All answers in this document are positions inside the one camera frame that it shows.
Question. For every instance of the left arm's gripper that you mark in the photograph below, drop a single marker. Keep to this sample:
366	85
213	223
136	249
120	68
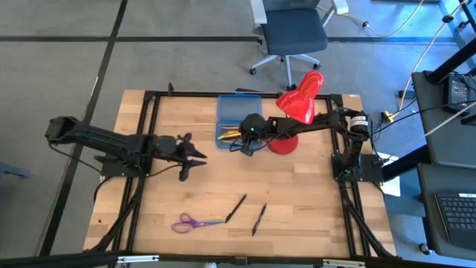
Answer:
167	148

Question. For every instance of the right arm's gripper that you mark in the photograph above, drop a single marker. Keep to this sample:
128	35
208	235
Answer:
253	128

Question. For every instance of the yellow highlighter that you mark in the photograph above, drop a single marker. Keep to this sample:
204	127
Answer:
230	134

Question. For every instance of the blue plastic supply box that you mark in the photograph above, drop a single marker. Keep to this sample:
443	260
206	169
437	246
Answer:
238	106

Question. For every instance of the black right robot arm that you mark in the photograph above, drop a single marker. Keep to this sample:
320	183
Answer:
323	121

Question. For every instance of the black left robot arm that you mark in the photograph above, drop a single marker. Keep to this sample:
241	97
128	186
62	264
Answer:
104	139

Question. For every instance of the red desk lamp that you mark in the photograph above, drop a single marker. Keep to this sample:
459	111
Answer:
301	100

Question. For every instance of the purple scissors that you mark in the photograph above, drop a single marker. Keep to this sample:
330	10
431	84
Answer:
191	224

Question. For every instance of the black pen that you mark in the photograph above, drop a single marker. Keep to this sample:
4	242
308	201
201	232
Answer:
259	219
235	208

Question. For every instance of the black table clamp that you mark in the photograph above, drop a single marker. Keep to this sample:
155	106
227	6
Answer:
170	88

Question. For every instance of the office chair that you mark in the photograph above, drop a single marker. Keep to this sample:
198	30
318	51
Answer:
294	31

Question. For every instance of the white paper sheet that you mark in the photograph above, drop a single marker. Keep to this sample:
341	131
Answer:
392	186

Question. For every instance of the black overhead rig beam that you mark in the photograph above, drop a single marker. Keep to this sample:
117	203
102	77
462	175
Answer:
56	259

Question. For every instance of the grey side desk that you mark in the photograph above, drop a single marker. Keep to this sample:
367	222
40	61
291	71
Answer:
431	126

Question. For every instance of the grey laptop desk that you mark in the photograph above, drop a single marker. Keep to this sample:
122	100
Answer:
427	208

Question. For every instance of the black power adapter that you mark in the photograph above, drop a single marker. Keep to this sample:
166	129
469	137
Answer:
456	93

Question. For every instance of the black laptop keyboard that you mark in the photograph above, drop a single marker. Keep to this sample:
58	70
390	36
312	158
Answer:
459	219

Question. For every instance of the black aluminium table frame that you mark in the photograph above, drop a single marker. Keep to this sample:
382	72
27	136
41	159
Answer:
156	111

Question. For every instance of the left arm's black base plate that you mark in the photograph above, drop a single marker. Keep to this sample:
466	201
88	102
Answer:
115	169

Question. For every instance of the right arm's black base plate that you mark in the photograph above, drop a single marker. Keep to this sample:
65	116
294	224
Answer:
368	169

